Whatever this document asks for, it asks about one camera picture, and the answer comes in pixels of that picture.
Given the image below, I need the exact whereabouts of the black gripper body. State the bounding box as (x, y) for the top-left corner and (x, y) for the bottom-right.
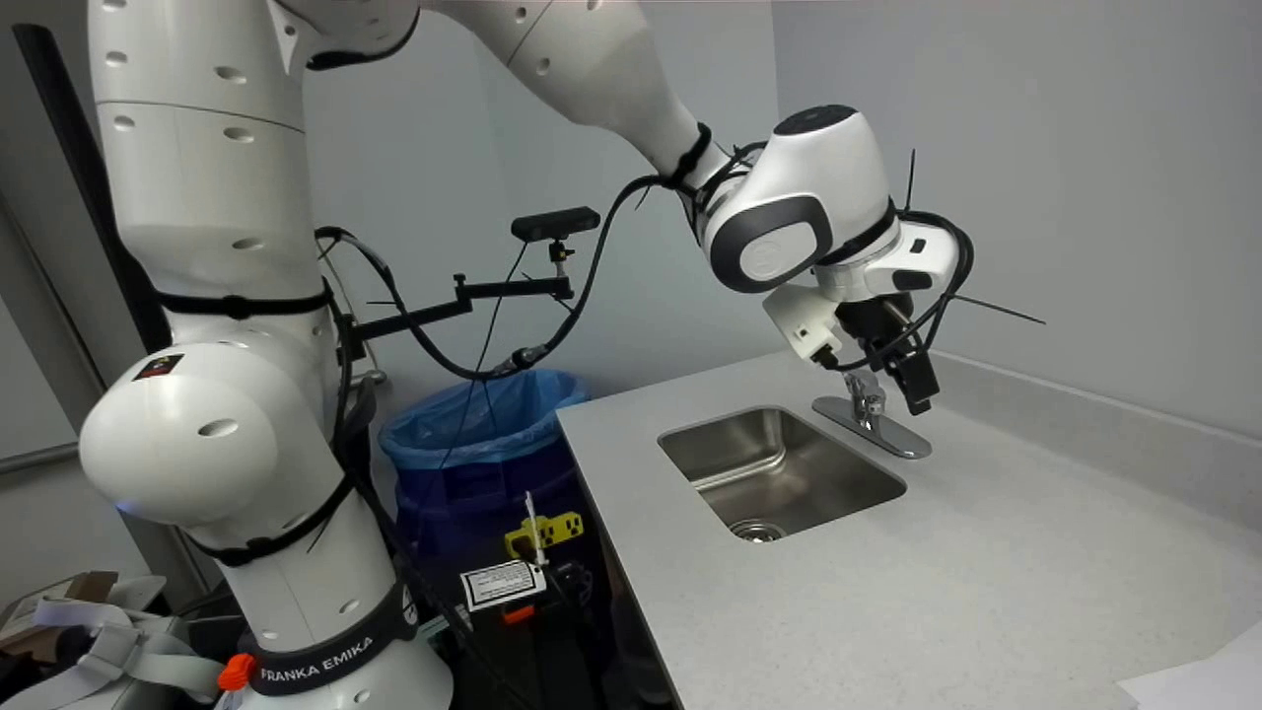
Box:
(834, 297), (924, 376)

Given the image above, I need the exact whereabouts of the chrome sink faucet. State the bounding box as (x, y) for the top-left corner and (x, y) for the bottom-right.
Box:
(809, 367), (933, 464)

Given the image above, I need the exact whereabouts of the stainless steel sink basin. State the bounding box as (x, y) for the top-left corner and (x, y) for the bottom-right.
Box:
(656, 403), (911, 548)

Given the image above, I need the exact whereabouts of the grey counter backsplash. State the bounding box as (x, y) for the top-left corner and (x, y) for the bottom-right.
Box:
(919, 348), (1262, 536)

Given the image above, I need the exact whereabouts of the yellow tag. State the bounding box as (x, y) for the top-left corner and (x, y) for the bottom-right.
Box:
(502, 509), (586, 565)

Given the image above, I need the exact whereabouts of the blue bagged trash bin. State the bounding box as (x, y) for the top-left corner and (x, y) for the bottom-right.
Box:
(377, 367), (597, 622)

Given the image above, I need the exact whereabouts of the white label card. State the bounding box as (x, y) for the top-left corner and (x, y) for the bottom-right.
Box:
(456, 560), (551, 613)

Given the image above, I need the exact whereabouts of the orange round knob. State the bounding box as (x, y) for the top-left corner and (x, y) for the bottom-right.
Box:
(213, 651), (259, 699)

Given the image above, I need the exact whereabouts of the brown cardboard box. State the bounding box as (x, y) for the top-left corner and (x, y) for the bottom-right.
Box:
(0, 568), (128, 663)

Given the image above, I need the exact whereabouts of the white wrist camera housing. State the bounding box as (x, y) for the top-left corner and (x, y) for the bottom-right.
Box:
(760, 281), (860, 371)

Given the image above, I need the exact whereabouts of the black bar-shaped camera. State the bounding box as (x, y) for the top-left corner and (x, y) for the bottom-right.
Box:
(510, 205), (605, 246)

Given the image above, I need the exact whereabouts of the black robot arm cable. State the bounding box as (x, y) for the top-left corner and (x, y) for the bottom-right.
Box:
(313, 121), (722, 388)

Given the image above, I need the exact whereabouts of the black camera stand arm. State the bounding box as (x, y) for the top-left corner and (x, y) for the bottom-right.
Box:
(331, 240), (580, 367)

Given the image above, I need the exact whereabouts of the grey strap bundle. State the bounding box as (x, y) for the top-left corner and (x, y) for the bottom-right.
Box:
(13, 597), (228, 710)

